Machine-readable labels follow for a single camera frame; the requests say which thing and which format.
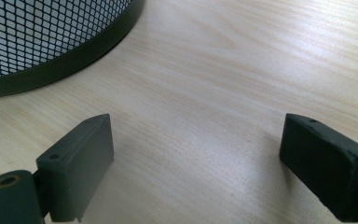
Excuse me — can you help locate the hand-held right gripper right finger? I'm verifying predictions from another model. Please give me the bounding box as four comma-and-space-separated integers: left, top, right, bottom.
279, 112, 358, 224

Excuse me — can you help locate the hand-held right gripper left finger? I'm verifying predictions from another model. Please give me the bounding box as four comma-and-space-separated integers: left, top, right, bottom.
35, 113, 116, 223

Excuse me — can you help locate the black mesh metal basket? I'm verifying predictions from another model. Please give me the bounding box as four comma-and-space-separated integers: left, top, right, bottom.
0, 0, 147, 99

